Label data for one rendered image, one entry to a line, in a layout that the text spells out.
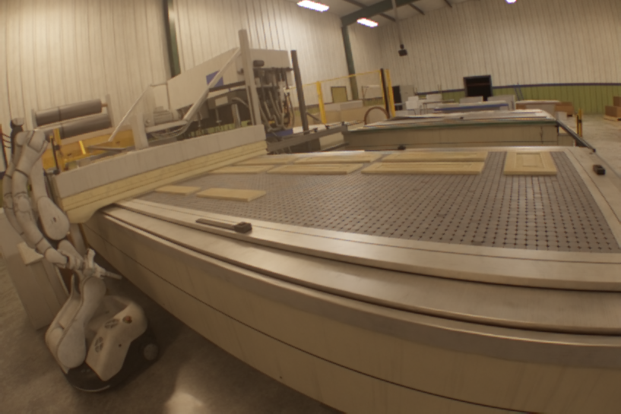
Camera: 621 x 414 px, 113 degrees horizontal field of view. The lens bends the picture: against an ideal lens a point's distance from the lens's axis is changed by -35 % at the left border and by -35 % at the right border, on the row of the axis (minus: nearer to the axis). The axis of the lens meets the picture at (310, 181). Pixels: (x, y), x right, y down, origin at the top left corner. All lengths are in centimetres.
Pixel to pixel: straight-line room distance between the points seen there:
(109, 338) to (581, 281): 193
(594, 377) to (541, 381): 13
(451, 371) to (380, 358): 19
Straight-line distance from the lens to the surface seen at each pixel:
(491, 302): 68
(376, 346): 84
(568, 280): 74
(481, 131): 468
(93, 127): 623
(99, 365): 190
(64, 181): 255
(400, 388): 93
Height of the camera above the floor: 125
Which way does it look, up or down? 13 degrees down
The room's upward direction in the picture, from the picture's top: 9 degrees counter-clockwise
